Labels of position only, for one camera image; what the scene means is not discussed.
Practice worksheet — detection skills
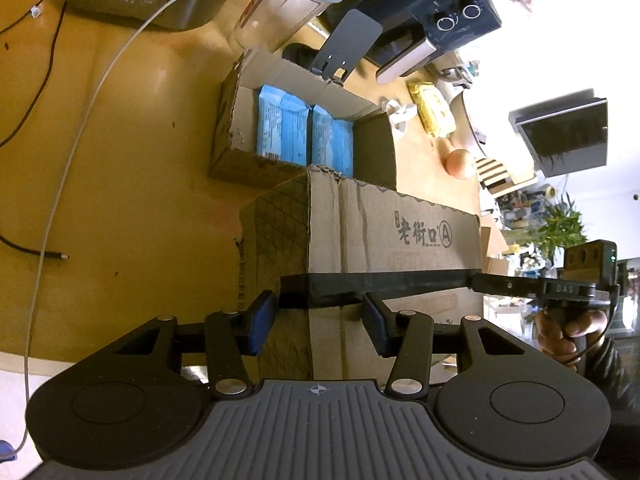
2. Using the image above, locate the blue packet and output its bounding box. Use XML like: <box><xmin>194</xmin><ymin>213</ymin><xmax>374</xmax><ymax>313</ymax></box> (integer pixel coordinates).
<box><xmin>310</xmin><ymin>105</ymin><xmax>354</xmax><ymax>178</ymax></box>
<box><xmin>256</xmin><ymin>84</ymin><xmax>310</xmax><ymax>166</ymax></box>

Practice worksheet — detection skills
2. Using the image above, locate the thin black charging cable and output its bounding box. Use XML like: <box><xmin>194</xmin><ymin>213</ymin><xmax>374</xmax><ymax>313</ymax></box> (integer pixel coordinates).
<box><xmin>0</xmin><ymin>0</ymin><xmax>71</xmax><ymax>261</ymax></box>

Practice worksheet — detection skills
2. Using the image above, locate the cardboard box black tape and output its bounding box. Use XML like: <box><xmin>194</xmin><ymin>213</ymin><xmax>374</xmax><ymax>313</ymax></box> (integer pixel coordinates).
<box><xmin>239</xmin><ymin>167</ymin><xmax>482</xmax><ymax>384</ymax></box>

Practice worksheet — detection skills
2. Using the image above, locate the white plastic item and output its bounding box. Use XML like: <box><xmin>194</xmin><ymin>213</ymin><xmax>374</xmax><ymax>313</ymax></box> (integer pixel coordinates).
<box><xmin>381</xmin><ymin>99</ymin><xmax>418</xmax><ymax>140</ymax></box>

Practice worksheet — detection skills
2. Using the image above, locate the black monitor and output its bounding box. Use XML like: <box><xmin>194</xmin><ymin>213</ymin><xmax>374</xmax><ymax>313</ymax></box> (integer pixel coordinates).
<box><xmin>509</xmin><ymin>89</ymin><xmax>608</xmax><ymax>178</ymax></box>

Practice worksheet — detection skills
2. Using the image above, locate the green plant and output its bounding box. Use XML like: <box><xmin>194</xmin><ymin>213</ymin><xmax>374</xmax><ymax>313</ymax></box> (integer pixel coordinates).
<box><xmin>503</xmin><ymin>193</ymin><xmax>587</xmax><ymax>262</ymax></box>

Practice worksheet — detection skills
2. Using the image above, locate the yellow snack packet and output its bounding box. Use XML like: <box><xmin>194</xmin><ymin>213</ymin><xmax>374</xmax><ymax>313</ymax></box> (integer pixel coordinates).
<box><xmin>408</xmin><ymin>82</ymin><xmax>457</xmax><ymax>138</ymax></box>

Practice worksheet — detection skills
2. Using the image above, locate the orange fruit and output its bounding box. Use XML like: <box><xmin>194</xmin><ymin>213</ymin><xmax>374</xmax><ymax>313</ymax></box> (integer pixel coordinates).
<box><xmin>438</xmin><ymin>139</ymin><xmax>476</xmax><ymax>180</ymax></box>

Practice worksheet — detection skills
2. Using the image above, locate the dark blue toaster oven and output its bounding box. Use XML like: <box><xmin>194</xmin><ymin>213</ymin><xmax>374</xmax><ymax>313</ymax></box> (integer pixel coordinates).
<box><xmin>320</xmin><ymin>0</ymin><xmax>501</xmax><ymax>84</ymax></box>

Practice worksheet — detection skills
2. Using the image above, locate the open cardboard box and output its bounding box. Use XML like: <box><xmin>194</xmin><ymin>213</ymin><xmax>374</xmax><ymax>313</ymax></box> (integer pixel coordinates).
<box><xmin>209</xmin><ymin>50</ymin><xmax>397</xmax><ymax>188</ymax></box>

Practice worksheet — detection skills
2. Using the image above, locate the white cable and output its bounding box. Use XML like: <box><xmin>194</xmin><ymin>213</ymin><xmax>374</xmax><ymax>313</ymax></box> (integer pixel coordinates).
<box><xmin>0</xmin><ymin>0</ymin><xmax>239</xmax><ymax>463</ymax></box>

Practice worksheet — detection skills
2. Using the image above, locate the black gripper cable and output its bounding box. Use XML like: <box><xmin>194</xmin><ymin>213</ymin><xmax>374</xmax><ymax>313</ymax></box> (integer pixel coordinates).
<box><xmin>569</xmin><ymin>284</ymin><xmax>621</xmax><ymax>363</ymax></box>

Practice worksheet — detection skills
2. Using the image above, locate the dark sleeved right forearm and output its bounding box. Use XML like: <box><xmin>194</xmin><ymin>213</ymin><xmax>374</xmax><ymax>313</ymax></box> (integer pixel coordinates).
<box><xmin>585</xmin><ymin>337</ymin><xmax>639</xmax><ymax>414</ymax></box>

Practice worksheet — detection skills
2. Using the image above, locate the person's right hand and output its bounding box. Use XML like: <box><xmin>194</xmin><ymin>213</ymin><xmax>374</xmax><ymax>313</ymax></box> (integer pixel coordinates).
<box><xmin>535</xmin><ymin>310</ymin><xmax>608</xmax><ymax>370</ymax></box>

